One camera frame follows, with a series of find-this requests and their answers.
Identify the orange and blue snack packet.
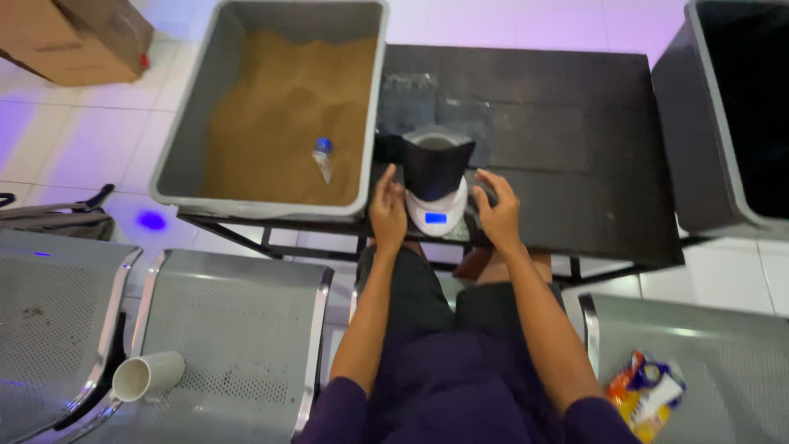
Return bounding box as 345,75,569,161
605,350,687,444

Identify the clear bottle with blue cap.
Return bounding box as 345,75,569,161
311,137,334,185

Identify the grey plastic tub with brown powder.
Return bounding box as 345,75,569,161
148,0,390,223

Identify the white ceramic mug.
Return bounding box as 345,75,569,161
111,351,186,403

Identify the white digital kitchen scale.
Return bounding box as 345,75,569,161
404,177,469,238

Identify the empty grey plastic tub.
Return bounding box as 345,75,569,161
651,0,789,240

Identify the person's left hand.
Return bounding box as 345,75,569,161
369,163,408,252

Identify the brown cardboard box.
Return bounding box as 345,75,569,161
0,0,155,87

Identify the black metal table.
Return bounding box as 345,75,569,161
178,43,686,289

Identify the person's right hand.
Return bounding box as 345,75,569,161
471,168,522,252

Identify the black stand-up pouch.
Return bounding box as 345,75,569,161
401,132,477,202

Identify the dark bag with straps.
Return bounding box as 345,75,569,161
0,183,117,242

